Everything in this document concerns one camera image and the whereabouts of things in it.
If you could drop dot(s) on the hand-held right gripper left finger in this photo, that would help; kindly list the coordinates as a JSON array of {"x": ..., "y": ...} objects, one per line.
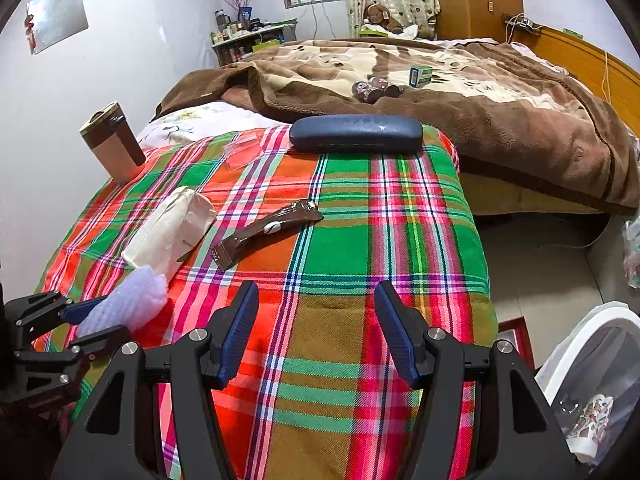
[{"x": 239, "y": 335}]

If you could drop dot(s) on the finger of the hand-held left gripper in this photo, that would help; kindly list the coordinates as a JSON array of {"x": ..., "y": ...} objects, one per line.
[
  {"x": 75, "y": 310},
  {"x": 55, "y": 360}
]

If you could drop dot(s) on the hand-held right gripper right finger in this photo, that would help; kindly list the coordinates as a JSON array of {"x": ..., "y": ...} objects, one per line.
[{"x": 395, "y": 335}]

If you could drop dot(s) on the white round trash bin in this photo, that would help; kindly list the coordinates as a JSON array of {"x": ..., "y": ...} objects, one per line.
[{"x": 575, "y": 345}]

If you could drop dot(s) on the plaid bed cloth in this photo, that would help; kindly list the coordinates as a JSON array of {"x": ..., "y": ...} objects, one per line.
[{"x": 350, "y": 260}]

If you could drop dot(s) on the brown snack wrapper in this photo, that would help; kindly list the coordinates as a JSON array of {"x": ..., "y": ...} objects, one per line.
[{"x": 265, "y": 235}]

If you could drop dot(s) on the red box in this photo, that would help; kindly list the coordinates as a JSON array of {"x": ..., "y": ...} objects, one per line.
[{"x": 515, "y": 342}]

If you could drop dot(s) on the cream tissue packet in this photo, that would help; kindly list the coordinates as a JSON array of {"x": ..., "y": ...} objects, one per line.
[{"x": 170, "y": 230}]

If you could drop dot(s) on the beige brown tumbler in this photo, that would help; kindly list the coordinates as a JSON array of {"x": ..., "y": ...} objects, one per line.
[{"x": 112, "y": 150}]

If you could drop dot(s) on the clear plastic packet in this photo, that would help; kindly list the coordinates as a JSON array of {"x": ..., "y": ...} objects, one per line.
[{"x": 242, "y": 150}]

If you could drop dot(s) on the beige mattress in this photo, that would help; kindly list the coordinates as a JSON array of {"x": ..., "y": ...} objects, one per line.
[{"x": 525, "y": 195}]

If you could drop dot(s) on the dark blue glasses case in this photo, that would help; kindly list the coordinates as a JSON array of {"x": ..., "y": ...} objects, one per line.
[{"x": 355, "y": 132}]

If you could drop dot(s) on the crumpled printed wrapper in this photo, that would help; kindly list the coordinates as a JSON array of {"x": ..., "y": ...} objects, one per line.
[{"x": 592, "y": 417}]

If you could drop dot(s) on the white floral bed sheet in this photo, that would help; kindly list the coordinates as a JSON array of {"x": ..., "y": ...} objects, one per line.
[{"x": 200, "y": 120}]

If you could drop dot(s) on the brown plush blanket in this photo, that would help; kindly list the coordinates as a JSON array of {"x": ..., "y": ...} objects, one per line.
[{"x": 500, "y": 125}]

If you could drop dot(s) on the crushed dark can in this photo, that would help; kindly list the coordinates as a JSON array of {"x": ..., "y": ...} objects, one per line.
[{"x": 372, "y": 90}]

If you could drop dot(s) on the pale plastic bag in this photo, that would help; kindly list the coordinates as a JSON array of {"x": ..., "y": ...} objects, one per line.
[{"x": 632, "y": 250}]

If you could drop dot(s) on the small green box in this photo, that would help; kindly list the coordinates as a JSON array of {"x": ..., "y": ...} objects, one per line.
[{"x": 421, "y": 76}]

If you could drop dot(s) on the brown teddy bear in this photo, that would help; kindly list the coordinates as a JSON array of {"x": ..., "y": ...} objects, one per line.
[{"x": 382, "y": 17}]

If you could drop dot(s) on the wooden headboard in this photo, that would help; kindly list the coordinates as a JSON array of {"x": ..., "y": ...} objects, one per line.
[{"x": 580, "y": 65}]

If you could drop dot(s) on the power strip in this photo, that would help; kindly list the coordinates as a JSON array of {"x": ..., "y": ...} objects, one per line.
[{"x": 522, "y": 23}]

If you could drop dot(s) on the wooden wardrobe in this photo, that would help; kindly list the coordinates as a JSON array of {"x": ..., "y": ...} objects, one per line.
[{"x": 475, "y": 0}]

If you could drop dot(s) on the silver wall poster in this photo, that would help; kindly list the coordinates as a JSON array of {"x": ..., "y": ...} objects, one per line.
[{"x": 57, "y": 20}]

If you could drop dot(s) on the cluttered wall shelf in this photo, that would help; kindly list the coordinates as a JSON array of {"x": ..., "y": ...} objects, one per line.
[{"x": 250, "y": 42}]

